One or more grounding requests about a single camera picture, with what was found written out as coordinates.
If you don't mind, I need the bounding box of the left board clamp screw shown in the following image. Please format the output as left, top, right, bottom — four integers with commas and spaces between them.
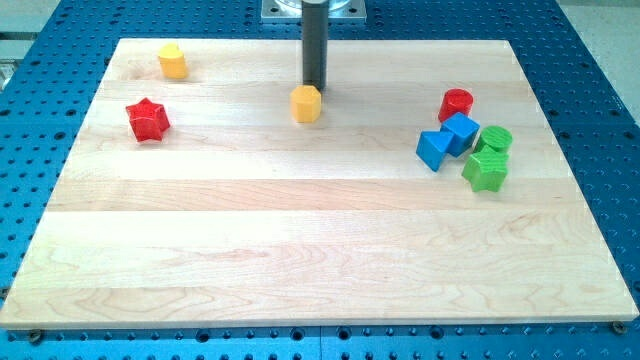
26, 329, 44, 346

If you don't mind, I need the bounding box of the blue triangle block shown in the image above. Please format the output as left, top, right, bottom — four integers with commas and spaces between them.
416, 131, 453, 172

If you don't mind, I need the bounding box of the yellow hexagon block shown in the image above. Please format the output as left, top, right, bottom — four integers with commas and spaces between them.
290, 85, 322, 123

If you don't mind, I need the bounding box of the red star block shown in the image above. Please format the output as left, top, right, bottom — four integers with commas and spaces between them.
126, 98, 170, 142

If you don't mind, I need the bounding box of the red cylinder block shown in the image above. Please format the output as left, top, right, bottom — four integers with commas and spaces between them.
438, 88, 474, 122

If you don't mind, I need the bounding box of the green cylinder block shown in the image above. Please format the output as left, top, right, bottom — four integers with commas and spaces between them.
474, 125, 513, 153

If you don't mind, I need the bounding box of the blue cube block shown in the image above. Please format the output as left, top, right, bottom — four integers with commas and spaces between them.
441, 112, 480, 157

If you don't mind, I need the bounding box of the yellow heart block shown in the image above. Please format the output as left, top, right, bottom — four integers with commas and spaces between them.
158, 43, 188, 79

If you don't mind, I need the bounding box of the board clamp screw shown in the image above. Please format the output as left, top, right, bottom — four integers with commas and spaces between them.
26, 329, 44, 346
610, 321, 628, 335

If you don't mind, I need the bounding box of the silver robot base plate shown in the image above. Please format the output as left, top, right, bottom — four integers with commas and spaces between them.
260, 0, 367, 24

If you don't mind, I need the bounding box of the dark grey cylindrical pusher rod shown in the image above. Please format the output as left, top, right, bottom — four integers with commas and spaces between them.
301, 0, 329, 91

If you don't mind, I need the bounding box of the green star block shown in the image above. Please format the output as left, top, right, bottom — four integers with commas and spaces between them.
462, 147, 509, 192

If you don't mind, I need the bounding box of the light wooden board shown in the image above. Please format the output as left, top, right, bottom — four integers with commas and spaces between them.
1, 38, 638, 330

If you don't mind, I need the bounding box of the right board clamp screw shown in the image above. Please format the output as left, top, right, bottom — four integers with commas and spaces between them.
610, 321, 628, 335

